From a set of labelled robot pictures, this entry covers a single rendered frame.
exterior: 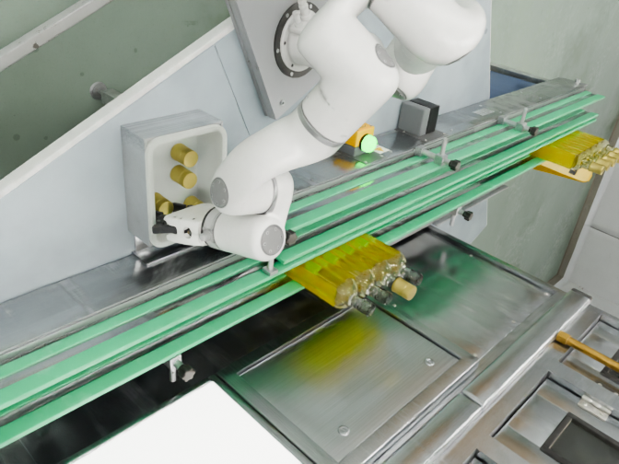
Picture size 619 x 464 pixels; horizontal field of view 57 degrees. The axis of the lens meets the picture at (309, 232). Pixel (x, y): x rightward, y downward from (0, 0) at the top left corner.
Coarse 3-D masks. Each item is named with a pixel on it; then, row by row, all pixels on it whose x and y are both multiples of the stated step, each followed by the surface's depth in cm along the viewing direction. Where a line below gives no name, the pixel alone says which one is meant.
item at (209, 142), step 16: (208, 128) 106; (160, 144) 100; (192, 144) 114; (208, 144) 113; (224, 144) 110; (160, 160) 110; (208, 160) 114; (160, 176) 112; (208, 176) 116; (160, 192) 113; (176, 192) 116; (192, 192) 119; (208, 192) 118; (160, 240) 110
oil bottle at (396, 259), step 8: (360, 240) 136; (368, 240) 137; (376, 240) 137; (368, 248) 134; (376, 248) 134; (384, 248) 134; (392, 248) 135; (384, 256) 131; (392, 256) 132; (400, 256) 132; (392, 264) 130; (400, 264) 131; (392, 272) 131
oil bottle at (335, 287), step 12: (300, 264) 125; (312, 264) 125; (324, 264) 126; (300, 276) 126; (312, 276) 123; (324, 276) 122; (336, 276) 122; (348, 276) 123; (312, 288) 125; (324, 288) 122; (336, 288) 119; (348, 288) 120; (324, 300) 123; (336, 300) 120; (348, 300) 120
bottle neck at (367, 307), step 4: (352, 296) 119; (356, 296) 119; (360, 296) 119; (352, 300) 119; (356, 300) 119; (360, 300) 118; (364, 300) 118; (352, 304) 119; (356, 304) 118; (360, 304) 118; (364, 304) 118; (368, 304) 118; (372, 304) 118; (356, 308) 119; (360, 308) 118; (364, 308) 117; (368, 308) 117; (372, 308) 119; (364, 312) 118; (368, 312) 119; (372, 312) 119; (368, 316) 118
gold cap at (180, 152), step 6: (180, 144) 111; (174, 150) 110; (180, 150) 109; (186, 150) 109; (192, 150) 109; (174, 156) 110; (180, 156) 109; (186, 156) 108; (192, 156) 109; (180, 162) 110; (186, 162) 109; (192, 162) 110
